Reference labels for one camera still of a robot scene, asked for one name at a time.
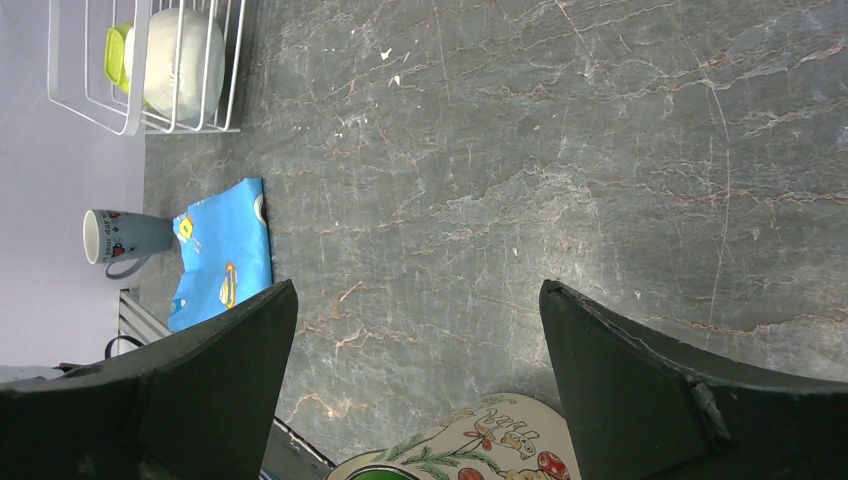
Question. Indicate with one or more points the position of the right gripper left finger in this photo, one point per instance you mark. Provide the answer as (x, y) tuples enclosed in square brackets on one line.
[(197, 404)]

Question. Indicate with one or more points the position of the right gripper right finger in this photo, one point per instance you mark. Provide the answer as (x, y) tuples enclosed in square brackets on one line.
[(643, 405)]

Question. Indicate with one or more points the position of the white round bowl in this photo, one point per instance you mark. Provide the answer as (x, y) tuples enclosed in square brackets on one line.
[(184, 66)]

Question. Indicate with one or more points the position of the lime green bowl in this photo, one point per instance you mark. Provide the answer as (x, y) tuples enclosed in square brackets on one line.
[(113, 58)]

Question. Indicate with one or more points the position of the green interior mug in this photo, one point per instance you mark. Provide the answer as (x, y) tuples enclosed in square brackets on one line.
[(500, 436)]

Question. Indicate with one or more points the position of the blue folded cloth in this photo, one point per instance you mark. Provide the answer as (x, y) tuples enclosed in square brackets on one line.
[(225, 251)]

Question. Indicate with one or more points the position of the white wire dish rack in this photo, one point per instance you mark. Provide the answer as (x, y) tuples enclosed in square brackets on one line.
[(76, 80)]

